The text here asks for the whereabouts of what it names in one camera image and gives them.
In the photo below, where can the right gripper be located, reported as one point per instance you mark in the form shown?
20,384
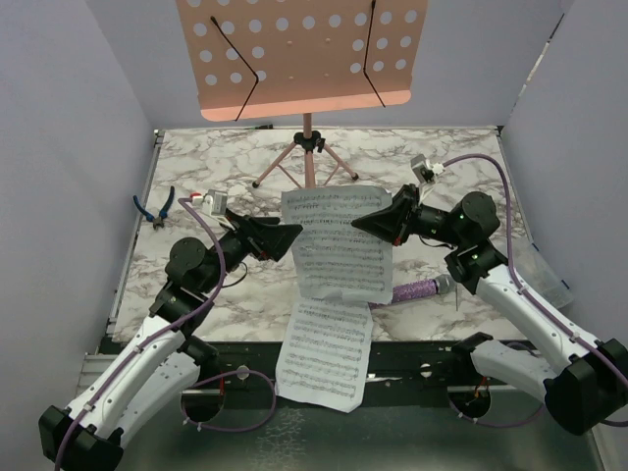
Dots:
393,221

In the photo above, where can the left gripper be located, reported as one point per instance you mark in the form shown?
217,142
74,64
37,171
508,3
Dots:
263,236

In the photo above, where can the sheet music page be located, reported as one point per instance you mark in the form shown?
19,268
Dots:
333,260
325,354

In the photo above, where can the pink music stand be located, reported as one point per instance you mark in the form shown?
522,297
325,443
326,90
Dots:
262,59

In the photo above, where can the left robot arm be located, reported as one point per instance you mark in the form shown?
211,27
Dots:
94,429

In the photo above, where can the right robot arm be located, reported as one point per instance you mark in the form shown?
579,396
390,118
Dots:
483,270

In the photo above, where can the purple glitter microphone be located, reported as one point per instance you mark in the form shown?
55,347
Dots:
440,285

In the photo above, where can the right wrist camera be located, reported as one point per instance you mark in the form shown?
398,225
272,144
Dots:
427,173

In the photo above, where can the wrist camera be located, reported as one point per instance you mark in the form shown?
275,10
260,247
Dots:
427,173
214,202

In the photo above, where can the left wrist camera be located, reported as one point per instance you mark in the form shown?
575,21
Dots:
214,202

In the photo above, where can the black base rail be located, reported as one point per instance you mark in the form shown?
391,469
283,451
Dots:
478,355

